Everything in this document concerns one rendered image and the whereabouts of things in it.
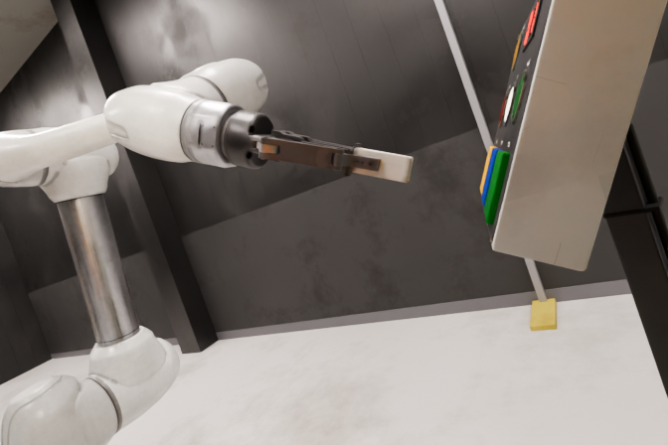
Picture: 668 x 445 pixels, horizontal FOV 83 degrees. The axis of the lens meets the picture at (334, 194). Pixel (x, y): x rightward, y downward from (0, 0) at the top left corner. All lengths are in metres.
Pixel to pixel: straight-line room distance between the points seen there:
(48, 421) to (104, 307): 0.25
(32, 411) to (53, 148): 0.55
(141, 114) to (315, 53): 2.32
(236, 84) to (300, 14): 2.30
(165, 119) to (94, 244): 0.61
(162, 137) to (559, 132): 0.46
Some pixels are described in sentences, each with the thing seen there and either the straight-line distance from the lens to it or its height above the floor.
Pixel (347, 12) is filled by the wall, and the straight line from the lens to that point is 2.75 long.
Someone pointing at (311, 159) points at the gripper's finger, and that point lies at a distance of 0.44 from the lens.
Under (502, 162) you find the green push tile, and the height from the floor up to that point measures 1.03.
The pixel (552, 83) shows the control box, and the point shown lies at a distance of 0.39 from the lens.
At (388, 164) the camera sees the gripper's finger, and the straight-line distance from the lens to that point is 0.45.
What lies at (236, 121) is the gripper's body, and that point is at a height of 1.19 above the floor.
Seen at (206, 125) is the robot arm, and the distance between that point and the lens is 0.52.
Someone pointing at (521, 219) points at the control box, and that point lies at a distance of 0.39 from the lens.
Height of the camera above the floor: 1.07
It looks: 1 degrees down
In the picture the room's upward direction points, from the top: 20 degrees counter-clockwise
